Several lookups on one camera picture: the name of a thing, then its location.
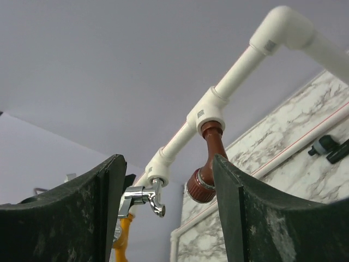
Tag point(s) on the grey silver water faucet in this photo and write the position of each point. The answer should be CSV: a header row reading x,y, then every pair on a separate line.
x,y
141,195

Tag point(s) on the white pvc pipe frame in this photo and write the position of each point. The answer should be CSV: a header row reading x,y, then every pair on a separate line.
x,y
183,48

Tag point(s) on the dark grey hose nozzle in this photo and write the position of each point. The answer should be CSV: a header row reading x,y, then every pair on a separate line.
x,y
323,145

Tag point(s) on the black orange highlighter marker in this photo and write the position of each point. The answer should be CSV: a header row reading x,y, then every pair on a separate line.
x,y
338,154

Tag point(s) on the brown water faucet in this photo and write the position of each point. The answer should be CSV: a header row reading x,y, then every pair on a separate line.
x,y
200,186

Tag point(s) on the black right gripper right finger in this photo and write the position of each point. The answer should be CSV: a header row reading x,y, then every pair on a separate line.
x,y
262,223

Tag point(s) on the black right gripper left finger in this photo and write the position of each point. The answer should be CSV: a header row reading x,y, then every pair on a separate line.
x,y
71,222

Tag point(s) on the orange water faucet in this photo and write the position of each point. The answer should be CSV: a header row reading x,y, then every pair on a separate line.
x,y
121,236

